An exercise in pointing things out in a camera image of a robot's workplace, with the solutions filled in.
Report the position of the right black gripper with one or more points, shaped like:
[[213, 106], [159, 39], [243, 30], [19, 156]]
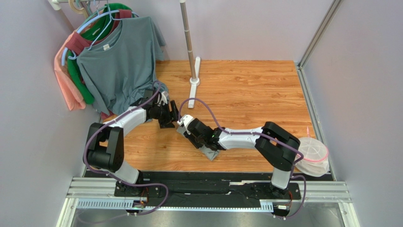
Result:
[[191, 135]]

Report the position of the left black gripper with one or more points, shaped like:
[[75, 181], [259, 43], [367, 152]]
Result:
[[170, 117]]

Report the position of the grey cloth napkin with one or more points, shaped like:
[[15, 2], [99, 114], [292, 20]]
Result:
[[209, 153]]

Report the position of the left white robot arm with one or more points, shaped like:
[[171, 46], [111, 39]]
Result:
[[104, 150]]

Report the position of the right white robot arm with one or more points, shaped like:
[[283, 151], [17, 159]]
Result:
[[275, 144]]

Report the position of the white clothes rack stand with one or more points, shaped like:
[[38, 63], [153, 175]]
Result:
[[195, 62]]

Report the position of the grey-blue t-shirt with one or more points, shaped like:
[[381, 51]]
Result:
[[118, 70]]

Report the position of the pink t-shirt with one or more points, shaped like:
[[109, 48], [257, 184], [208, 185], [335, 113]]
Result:
[[71, 94]]

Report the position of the light blue hanger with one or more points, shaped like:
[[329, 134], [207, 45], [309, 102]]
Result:
[[105, 11]]

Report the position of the green t-shirt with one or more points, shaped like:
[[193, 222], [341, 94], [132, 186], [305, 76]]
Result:
[[73, 68]]

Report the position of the maroon t-shirt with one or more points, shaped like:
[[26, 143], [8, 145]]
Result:
[[97, 33]]

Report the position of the white mesh laundry basket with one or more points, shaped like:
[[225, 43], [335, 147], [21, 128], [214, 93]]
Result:
[[315, 162]]

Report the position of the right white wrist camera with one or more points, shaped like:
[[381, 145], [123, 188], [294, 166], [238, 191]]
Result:
[[185, 121]]

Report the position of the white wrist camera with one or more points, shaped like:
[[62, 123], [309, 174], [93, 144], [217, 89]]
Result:
[[163, 98], [185, 121]]

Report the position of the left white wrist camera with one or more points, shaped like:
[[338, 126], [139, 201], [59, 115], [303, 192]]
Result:
[[163, 98]]

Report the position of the aluminium frame post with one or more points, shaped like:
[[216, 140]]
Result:
[[319, 32]]

